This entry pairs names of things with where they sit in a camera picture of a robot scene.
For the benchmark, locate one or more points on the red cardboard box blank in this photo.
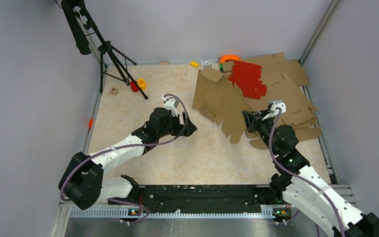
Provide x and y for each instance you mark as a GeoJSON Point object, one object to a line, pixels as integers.
{"type": "Point", "coordinates": [247, 77]}

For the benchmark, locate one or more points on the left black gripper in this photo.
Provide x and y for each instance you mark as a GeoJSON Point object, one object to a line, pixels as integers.
{"type": "Point", "coordinates": [189, 128]}

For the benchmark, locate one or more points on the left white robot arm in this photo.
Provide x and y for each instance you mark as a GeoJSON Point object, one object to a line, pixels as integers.
{"type": "Point", "coordinates": [84, 181]}

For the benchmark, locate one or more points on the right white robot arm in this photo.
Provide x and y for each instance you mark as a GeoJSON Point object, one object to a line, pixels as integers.
{"type": "Point", "coordinates": [298, 183]}

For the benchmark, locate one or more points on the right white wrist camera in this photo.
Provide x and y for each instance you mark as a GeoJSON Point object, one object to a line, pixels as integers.
{"type": "Point", "coordinates": [276, 107]}

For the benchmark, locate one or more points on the yellow and red toy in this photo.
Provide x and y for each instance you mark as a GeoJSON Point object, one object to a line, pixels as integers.
{"type": "Point", "coordinates": [141, 83]}

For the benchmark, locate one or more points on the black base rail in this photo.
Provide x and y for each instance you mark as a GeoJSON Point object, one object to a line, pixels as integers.
{"type": "Point", "coordinates": [209, 201]}

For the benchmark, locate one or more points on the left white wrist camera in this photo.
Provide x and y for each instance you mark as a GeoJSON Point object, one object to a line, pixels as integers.
{"type": "Point", "coordinates": [171, 103]}

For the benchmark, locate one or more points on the stack of brown cardboard blanks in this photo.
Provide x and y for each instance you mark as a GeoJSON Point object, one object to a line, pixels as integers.
{"type": "Point", "coordinates": [284, 80]}

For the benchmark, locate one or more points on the small orange clip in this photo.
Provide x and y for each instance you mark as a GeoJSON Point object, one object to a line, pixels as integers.
{"type": "Point", "coordinates": [90, 123]}

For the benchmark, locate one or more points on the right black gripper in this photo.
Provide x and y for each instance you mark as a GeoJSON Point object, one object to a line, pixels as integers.
{"type": "Point", "coordinates": [254, 119]}

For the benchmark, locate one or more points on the playing card deck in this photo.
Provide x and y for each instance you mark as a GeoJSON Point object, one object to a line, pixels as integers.
{"type": "Point", "coordinates": [206, 64]}

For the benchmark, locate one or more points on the small wooden block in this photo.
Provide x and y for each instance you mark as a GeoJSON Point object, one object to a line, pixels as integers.
{"type": "Point", "coordinates": [114, 91]}

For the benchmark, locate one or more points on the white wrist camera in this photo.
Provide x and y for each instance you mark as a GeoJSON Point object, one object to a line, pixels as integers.
{"type": "Point", "coordinates": [171, 103]}
{"type": "Point", "coordinates": [276, 107]}

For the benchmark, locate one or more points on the brown cardboard box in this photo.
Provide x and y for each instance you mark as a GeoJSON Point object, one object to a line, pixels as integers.
{"type": "Point", "coordinates": [221, 101]}

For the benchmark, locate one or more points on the yellow block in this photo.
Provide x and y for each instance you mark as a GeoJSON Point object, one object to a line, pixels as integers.
{"type": "Point", "coordinates": [194, 64]}

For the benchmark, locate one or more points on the black tripod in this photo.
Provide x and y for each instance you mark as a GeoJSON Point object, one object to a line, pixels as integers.
{"type": "Point", "coordinates": [82, 25]}

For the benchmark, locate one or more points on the green object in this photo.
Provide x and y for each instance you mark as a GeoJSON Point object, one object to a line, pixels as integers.
{"type": "Point", "coordinates": [221, 68]}

